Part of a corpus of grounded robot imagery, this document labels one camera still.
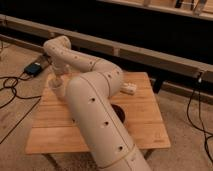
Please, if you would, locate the white ceramic cup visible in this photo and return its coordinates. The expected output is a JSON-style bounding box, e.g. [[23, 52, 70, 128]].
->
[[48, 77, 66, 101]]

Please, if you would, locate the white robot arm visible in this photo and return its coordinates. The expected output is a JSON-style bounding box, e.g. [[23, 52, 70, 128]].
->
[[43, 36, 151, 171]]

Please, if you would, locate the black power adapter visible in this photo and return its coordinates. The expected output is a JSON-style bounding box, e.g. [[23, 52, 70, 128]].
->
[[24, 63, 42, 76]]

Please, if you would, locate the wooden table top board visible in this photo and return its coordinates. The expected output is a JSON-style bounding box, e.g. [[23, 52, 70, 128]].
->
[[25, 72, 171, 154]]

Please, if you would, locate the dark red bowl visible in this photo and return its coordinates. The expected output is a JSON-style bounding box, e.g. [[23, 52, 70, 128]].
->
[[112, 104, 126, 122]]

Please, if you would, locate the black floor cable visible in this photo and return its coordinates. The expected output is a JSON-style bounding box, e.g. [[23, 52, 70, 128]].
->
[[0, 73, 43, 145]]

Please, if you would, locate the long wooden bench rail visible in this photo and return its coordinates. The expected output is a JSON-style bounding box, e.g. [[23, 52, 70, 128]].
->
[[0, 14, 213, 84]]

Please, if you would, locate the black cable on right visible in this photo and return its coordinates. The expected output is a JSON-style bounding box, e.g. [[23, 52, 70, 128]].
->
[[185, 74, 213, 164]]

